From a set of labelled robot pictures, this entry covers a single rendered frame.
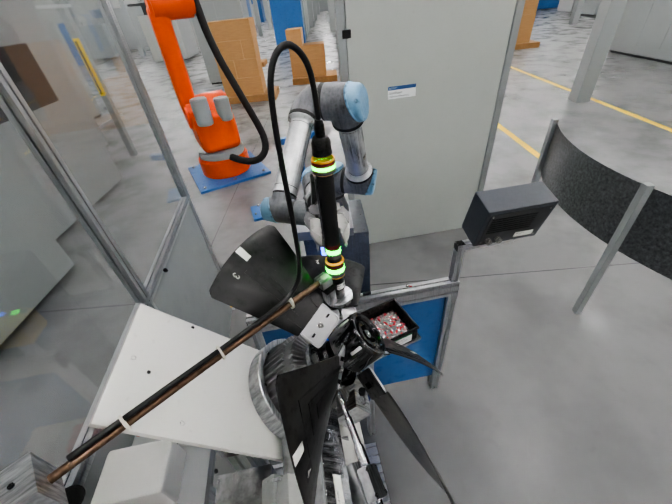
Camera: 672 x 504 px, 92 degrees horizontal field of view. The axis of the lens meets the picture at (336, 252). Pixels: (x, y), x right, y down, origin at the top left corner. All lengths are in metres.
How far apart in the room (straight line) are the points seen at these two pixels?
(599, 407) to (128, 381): 2.22
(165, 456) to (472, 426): 1.52
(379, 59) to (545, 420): 2.33
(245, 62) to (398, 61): 6.42
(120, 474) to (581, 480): 1.88
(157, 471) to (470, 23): 2.71
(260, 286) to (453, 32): 2.23
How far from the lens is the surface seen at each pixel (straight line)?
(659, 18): 11.48
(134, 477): 1.09
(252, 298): 0.72
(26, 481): 0.67
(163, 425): 0.73
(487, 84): 2.83
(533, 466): 2.10
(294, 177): 1.03
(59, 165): 1.22
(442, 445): 2.01
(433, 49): 2.59
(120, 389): 0.73
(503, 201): 1.29
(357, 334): 0.74
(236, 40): 8.64
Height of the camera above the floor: 1.86
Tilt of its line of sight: 39 degrees down
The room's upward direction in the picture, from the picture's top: 6 degrees counter-clockwise
